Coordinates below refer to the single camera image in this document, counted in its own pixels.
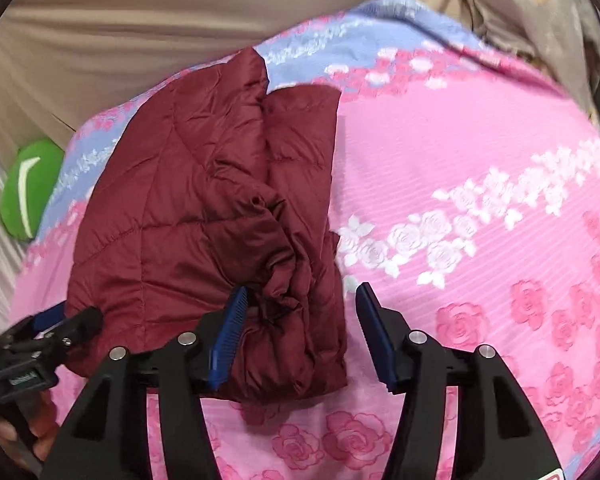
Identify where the dark red quilted jacket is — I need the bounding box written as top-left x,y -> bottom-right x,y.
67,49 -> 347,403

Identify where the person's left hand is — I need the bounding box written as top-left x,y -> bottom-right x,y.
0,389 -> 62,463

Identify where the green pillow white stripe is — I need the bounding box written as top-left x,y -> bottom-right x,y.
0,139 -> 65,242

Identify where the pink blue floral bedsheet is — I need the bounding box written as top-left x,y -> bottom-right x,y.
10,0 -> 600,479

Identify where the grey floral fabric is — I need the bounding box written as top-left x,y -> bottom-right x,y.
466,0 -> 600,122

